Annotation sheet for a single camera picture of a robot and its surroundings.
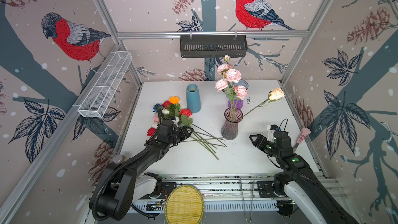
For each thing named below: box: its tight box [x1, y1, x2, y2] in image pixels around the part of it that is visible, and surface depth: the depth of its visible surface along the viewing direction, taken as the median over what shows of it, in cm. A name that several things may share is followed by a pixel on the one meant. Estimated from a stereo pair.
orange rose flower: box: [168, 95, 180, 105], surface depth 109 cm
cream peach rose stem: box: [243, 88, 286, 118], surface depth 60 cm
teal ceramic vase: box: [186, 83, 202, 114], surface depth 94 cm
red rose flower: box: [179, 108, 193, 118], surface depth 100 cm
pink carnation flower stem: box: [233, 85, 249, 122], surface depth 75 cm
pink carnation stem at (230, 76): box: [215, 54, 242, 122], surface depth 74 cm
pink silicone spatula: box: [296, 127, 312, 145], surface depth 92 cm
